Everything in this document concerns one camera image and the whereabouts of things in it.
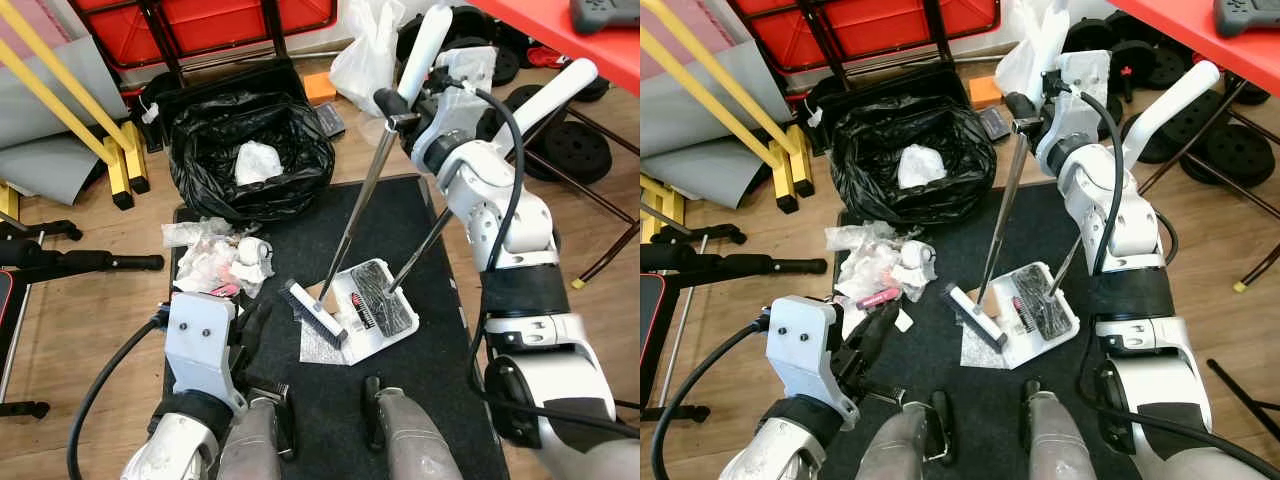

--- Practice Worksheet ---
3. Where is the black trash bag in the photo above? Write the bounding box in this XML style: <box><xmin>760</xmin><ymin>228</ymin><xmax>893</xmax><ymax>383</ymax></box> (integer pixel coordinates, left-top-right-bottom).
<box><xmin>168</xmin><ymin>88</ymin><xmax>337</xmax><ymax>225</ymax></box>
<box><xmin>830</xmin><ymin>93</ymin><xmax>999</xmax><ymax>228</ymax></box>

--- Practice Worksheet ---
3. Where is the clear flat plastic sheet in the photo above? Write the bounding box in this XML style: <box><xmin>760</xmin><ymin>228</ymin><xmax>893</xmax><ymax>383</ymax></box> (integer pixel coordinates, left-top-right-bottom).
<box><xmin>298</xmin><ymin>318</ymin><xmax>353</xmax><ymax>365</ymax></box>
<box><xmin>958</xmin><ymin>322</ymin><xmax>1013</xmax><ymax>371</ymax></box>

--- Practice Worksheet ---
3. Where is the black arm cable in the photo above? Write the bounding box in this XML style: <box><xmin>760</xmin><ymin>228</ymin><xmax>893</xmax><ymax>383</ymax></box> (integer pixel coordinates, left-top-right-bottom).
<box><xmin>650</xmin><ymin>315</ymin><xmax>776</xmax><ymax>480</ymax></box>
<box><xmin>1070</xmin><ymin>88</ymin><xmax>1280</xmax><ymax>451</ymax></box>
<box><xmin>67</xmin><ymin>313</ymin><xmax>169</xmax><ymax>480</ymax></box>
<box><xmin>455</xmin><ymin>85</ymin><xmax>641</xmax><ymax>441</ymax></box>

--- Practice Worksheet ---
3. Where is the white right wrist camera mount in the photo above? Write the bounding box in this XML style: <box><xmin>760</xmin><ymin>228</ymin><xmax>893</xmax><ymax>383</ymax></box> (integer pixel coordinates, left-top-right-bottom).
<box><xmin>430</xmin><ymin>45</ymin><xmax>499</xmax><ymax>123</ymax></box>
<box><xmin>1050</xmin><ymin>50</ymin><xmax>1114</xmax><ymax>126</ymax></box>

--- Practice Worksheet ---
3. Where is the white crumpled paper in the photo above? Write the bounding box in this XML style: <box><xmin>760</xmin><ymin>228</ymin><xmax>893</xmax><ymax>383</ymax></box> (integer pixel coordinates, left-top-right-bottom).
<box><xmin>896</xmin><ymin>144</ymin><xmax>948</xmax><ymax>191</ymax></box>
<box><xmin>234</xmin><ymin>141</ymin><xmax>287</xmax><ymax>187</ymax></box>

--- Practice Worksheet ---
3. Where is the grey folded exercise mat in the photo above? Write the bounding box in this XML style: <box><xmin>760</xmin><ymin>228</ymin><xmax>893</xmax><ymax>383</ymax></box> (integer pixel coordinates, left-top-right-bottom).
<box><xmin>0</xmin><ymin>40</ymin><xmax>131</xmax><ymax>206</ymax></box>
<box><xmin>640</xmin><ymin>70</ymin><xmax>791</xmax><ymax>213</ymax></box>

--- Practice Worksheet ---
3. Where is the short black red-trimmed bench seat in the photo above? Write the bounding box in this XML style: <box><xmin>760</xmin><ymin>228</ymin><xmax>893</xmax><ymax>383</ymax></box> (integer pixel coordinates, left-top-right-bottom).
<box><xmin>0</xmin><ymin>265</ymin><xmax>18</xmax><ymax>353</ymax></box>
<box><xmin>640</xmin><ymin>272</ymin><xmax>669</xmax><ymax>389</ymax></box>

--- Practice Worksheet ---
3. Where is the black weight plate stack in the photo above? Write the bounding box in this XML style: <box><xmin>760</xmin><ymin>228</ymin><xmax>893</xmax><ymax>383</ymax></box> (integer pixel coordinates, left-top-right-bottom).
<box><xmin>395</xmin><ymin>5</ymin><xmax>521</xmax><ymax>91</ymax></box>
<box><xmin>1150</xmin><ymin>40</ymin><xmax>1271</xmax><ymax>151</ymax></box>
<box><xmin>520</xmin><ymin>40</ymin><xmax>613</xmax><ymax>106</ymax></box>
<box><xmin>1065</xmin><ymin>15</ymin><xmax>1161</xmax><ymax>91</ymax></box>

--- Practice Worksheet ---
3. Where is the black weight bench frame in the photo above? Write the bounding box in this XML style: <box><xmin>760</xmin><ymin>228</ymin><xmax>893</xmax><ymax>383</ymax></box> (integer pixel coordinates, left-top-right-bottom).
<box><xmin>640</xmin><ymin>225</ymin><xmax>831</xmax><ymax>423</ymax></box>
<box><xmin>0</xmin><ymin>210</ymin><xmax>166</xmax><ymax>421</ymax></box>

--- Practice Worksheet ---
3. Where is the red table top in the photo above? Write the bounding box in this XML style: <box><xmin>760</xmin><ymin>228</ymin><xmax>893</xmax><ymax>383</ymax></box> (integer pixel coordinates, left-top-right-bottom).
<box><xmin>1105</xmin><ymin>0</ymin><xmax>1280</xmax><ymax>98</ymax></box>
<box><xmin>468</xmin><ymin>0</ymin><xmax>641</xmax><ymax>98</ymax></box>

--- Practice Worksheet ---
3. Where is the yellow steel exercise frame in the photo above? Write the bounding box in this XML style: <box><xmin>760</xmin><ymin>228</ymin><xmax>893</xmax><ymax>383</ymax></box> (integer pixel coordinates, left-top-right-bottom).
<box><xmin>640</xmin><ymin>25</ymin><xmax>816</xmax><ymax>241</ymax></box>
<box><xmin>0</xmin><ymin>0</ymin><xmax>151</xmax><ymax>221</ymax></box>

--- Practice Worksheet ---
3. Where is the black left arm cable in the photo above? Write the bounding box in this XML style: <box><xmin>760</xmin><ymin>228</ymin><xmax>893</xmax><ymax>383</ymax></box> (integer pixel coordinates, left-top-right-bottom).
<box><xmin>67</xmin><ymin>313</ymin><xmax>169</xmax><ymax>480</ymax></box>
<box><xmin>650</xmin><ymin>315</ymin><xmax>776</xmax><ymax>480</ymax></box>

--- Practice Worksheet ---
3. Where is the white long handled dustpan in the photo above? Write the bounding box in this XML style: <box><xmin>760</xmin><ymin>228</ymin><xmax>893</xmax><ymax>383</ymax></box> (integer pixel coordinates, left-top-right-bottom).
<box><xmin>958</xmin><ymin>60</ymin><xmax>1223</xmax><ymax>373</ymax></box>
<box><xmin>298</xmin><ymin>57</ymin><xmax>601</xmax><ymax>368</ymax></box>

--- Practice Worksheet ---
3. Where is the red folded table black frame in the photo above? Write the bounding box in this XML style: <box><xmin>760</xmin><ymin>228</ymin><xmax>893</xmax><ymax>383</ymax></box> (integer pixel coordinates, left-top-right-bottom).
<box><xmin>70</xmin><ymin>0</ymin><xmax>339</xmax><ymax>73</ymax></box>
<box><xmin>728</xmin><ymin>0</ymin><xmax>1001</xmax><ymax>63</ymax></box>

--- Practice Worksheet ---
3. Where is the grey robot leg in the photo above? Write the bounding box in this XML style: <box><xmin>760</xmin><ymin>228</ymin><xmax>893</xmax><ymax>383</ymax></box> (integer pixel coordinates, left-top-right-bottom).
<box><xmin>360</xmin><ymin>374</ymin><xmax>493</xmax><ymax>480</ymax></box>
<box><xmin>853</xmin><ymin>402</ymin><xmax>953</xmax><ymax>480</ymax></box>
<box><xmin>215</xmin><ymin>393</ymin><xmax>298</xmax><ymax>480</ymax></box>
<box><xmin>1018</xmin><ymin>378</ymin><xmax>1113</xmax><ymax>480</ymax></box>

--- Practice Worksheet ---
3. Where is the grey left robot leg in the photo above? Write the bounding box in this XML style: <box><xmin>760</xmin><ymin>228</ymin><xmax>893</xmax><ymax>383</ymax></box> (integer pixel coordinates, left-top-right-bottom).
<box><xmin>215</xmin><ymin>393</ymin><xmax>298</xmax><ymax>480</ymax></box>
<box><xmin>853</xmin><ymin>402</ymin><xmax>953</xmax><ymax>480</ymax></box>

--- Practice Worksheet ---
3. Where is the white paper roll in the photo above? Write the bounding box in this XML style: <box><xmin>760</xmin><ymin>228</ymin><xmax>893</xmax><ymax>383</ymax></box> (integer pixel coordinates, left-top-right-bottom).
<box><xmin>895</xmin><ymin>240</ymin><xmax>938</xmax><ymax>296</ymax></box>
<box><xmin>235</xmin><ymin>237</ymin><xmax>275</xmax><ymax>283</ymax></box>

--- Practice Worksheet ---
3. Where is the light grey left wrist camera mount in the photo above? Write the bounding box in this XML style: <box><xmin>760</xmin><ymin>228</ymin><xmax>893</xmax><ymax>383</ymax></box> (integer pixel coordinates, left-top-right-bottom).
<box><xmin>767</xmin><ymin>295</ymin><xmax>861</xmax><ymax>431</ymax></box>
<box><xmin>163</xmin><ymin>293</ymin><xmax>251</xmax><ymax>413</ymax></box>

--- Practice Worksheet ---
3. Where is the pink foam mat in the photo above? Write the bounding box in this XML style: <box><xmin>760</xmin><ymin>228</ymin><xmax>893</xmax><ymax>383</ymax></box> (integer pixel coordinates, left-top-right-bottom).
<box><xmin>0</xmin><ymin>0</ymin><xmax>73</xmax><ymax>61</ymax></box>

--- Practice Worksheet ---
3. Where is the black floor mat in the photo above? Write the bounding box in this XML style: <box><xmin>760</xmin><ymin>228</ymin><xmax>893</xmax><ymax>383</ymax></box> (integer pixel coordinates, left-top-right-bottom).
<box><xmin>818</xmin><ymin>180</ymin><xmax>1136</xmax><ymax>480</ymax></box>
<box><xmin>165</xmin><ymin>173</ymin><xmax>513</xmax><ymax>480</ymax></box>

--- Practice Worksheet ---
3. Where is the white plastic bag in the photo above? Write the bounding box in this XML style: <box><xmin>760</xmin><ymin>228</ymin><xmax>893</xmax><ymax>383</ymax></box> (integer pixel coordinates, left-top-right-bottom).
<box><xmin>993</xmin><ymin>0</ymin><xmax>1073</xmax><ymax>101</ymax></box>
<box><xmin>328</xmin><ymin>0</ymin><xmax>408</xmax><ymax>119</ymax></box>

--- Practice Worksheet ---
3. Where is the black game controller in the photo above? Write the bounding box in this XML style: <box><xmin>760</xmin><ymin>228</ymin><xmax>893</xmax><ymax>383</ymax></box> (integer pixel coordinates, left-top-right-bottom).
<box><xmin>568</xmin><ymin>0</ymin><xmax>641</xmax><ymax>37</ymax></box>
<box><xmin>1212</xmin><ymin>0</ymin><xmax>1280</xmax><ymax>40</ymax></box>

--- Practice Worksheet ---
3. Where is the white crumpled tissue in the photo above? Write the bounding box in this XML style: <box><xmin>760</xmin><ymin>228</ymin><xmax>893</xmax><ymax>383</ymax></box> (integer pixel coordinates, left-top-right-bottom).
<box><xmin>845</xmin><ymin>245</ymin><xmax>926</xmax><ymax>301</ymax></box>
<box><xmin>195</xmin><ymin>240</ymin><xmax>263</xmax><ymax>301</ymax></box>

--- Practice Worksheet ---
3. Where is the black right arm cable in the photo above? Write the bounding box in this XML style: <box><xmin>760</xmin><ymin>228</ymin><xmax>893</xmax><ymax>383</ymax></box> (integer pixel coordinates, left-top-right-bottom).
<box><xmin>1070</xmin><ymin>88</ymin><xmax>1280</xmax><ymax>451</ymax></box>
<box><xmin>455</xmin><ymin>85</ymin><xmax>641</xmax><ymax>441</ymax></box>

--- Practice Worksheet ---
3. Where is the grey right robot leg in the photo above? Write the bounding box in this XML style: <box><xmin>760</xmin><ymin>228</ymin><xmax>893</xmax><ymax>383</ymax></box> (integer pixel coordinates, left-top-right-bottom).
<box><xmin>360</xmin><ymin>374</ymin><xmax>493</xmax><ymax>480</ymax></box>
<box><xmin>1018</xmin><ymin>378</ymin><xmax>1113</xmax><ymax>480</ymax></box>

